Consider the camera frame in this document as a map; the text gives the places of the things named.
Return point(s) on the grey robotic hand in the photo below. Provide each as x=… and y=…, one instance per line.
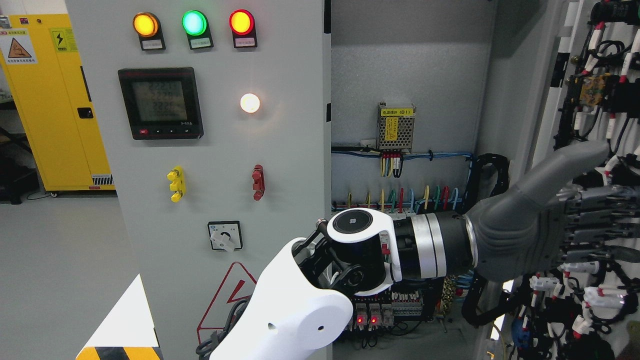
x=524, y=230

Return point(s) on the grey cabinet door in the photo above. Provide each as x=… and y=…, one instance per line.
x=287, y=70
x=562, y=86

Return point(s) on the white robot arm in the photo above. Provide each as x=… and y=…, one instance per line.
x=302, y=299

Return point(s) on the metal mesh power supply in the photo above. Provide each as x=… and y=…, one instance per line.
x=395, y=124

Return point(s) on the lower relay terminal row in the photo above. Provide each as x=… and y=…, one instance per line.
x=385, y=310

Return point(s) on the red electric warning sticker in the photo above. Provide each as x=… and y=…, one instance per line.
x=238, y=284

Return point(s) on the white glowing indicator lamp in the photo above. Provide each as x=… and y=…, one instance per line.
x=250, y=103

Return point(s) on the red indicator lamp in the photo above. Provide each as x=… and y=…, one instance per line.
x=243, y=29

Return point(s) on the black digital power meter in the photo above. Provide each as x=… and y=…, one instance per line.
x=161, y=103

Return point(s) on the green indicator lamp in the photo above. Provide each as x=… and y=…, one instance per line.
x=197, y=29

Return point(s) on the amber indicator lamp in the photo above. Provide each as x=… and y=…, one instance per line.
x=149, y=31

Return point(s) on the yellow safety storage cabinet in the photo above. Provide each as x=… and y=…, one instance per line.
x=44, y=70

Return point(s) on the red terminal post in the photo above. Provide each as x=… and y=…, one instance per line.
x=258, y=177

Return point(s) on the white rotary selector switch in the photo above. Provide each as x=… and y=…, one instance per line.
x=225, y=235

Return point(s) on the yellow terminal post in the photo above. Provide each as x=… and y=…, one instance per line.
x=177, y=185

